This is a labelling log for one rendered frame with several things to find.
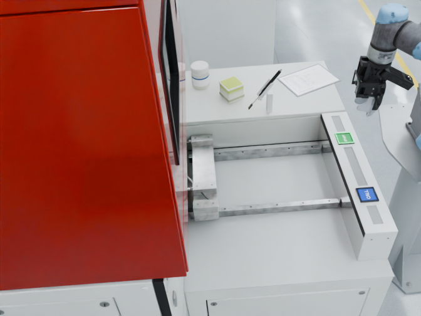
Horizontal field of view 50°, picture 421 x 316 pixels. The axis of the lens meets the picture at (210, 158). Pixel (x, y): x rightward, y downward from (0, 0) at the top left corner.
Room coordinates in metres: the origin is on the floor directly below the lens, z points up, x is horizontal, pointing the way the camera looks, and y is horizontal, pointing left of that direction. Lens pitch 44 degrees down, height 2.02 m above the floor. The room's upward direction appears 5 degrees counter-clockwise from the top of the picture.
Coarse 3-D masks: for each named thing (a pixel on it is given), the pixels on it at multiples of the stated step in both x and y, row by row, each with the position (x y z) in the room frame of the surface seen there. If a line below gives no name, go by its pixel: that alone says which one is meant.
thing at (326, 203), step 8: (312, 200) 0.97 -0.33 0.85; (320, 200) 0.96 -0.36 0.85; (328, 200) 0.96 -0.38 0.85; (336, 200) 0.96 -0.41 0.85; (224, 208) 0.96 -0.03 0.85; (232, 208) 0.96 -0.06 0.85; (240, 208) 0.96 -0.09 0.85; (248, 208) 0.95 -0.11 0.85; (256, 208) 0.95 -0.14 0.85; (264, 208) 0.95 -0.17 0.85; (272, 208) 0.95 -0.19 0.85; (280, 208) 0.95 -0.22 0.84; (288, 208) 0.95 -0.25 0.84; (296, 208) 0.95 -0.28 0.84; (304, 208) 0.95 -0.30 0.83; (312, 208) 0.95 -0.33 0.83; (320, 208) 0.95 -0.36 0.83; (328, 208) 0.95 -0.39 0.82; (192, 216) 0.95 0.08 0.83; (224, 216) 0.95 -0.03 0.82
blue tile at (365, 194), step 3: (360, 189) 0.90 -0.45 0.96; (363, 189) 0.90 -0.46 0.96; (366, 189) 0.90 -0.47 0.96; (369, 189) 0.90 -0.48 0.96; (372, 189) 0.89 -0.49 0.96; (360, 192) 0.89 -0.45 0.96; (363, 192) 0.88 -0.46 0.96; (366, 192) 0.88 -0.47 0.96; (369, 192) 0.88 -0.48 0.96; (372, 192) 0.88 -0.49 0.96; (360, 195) 0.88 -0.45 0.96; (363, 195) 0.88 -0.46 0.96; (366, 195) 0.87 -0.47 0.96; (369, 195) 0.87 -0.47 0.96; (372, 195) 0.87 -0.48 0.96; (363, 198) 0.86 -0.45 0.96; (366, 198) 0.86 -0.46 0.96; (369, 198) 0.86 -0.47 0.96; (372, 198) 0.86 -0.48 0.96; (375, 198) 0.86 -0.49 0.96
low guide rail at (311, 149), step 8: (216, 152) 1.24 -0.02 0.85; (224, 152) 1.23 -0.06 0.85; (232, 152) 1.23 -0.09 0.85; (240, 152) 1.23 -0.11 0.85; (248, 152) 1.22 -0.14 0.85; (256, 152) 1.22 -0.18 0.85; (264, 152) 1.22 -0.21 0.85; (272, 152) 1.22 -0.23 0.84; (280, 152) 1.22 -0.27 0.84; (288, 152) 1.22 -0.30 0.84; (296, 152) 1.22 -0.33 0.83; (304, 152) 1.22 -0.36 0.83; (312, 152) 1.22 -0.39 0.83; (216, 160) 1.22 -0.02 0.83; (224, 160) 1.22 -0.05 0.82
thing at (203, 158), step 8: (192, 152) 1.22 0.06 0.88; (200, 152) 1.21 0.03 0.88; (208, 152) 1.21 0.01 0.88; (192, 160) 1.18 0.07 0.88; (200, 160) 1.17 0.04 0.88; (208, 160) 1.17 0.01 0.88; (200, 168) 1.13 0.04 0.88; (208, 168) 1.13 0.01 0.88; (200, 176) 1.09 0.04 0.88; (208, 176) 1.09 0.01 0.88; (200, 216) 0.92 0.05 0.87; (208, 216) 0.92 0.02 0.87; (216, 216) 0.91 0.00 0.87
